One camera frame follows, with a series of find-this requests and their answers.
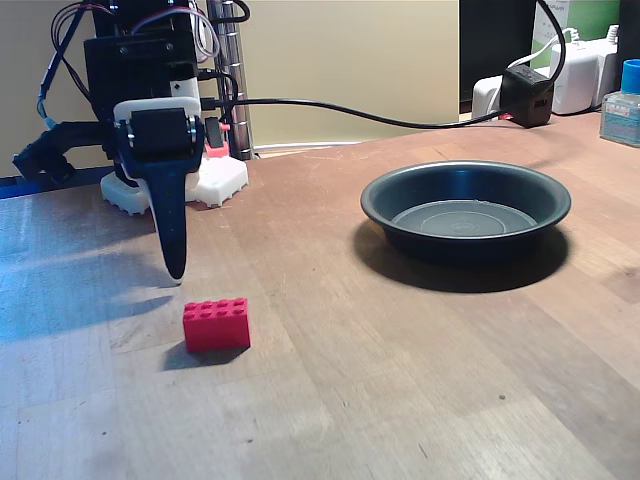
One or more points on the chrome shelf pole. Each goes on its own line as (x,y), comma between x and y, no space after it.
(235,65)

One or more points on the red lego block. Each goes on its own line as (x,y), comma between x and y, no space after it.
(217,330)

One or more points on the black cube usb charger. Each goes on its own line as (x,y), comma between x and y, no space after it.
(527,97)

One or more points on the white power adapter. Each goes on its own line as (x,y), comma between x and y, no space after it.
(575,80)

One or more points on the green and white box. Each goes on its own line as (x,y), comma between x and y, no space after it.
(590,15)

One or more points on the blue tape strip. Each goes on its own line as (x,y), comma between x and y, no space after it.
(30,185)

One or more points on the dark round metal pan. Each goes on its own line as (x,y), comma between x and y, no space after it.
(465,220)

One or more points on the black gripper camera on mount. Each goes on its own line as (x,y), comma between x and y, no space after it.
(55,142)

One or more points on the white power strip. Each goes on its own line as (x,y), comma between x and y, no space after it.
(486,97)

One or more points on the red and black table clamp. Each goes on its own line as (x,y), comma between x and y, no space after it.
(216,145)

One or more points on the bottle with blue cap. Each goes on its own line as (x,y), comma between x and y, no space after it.
(622,115)

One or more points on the white charger plug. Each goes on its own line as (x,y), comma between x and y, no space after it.
(609,70)

